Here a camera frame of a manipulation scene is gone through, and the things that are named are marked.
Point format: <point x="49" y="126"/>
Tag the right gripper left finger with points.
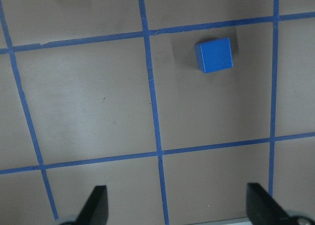
<point x="96" y="209"/>

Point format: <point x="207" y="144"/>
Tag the blue wooden block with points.
<point x="214" y="55"/>

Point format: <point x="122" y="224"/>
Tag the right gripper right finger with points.
<point x="262" y="209"/>

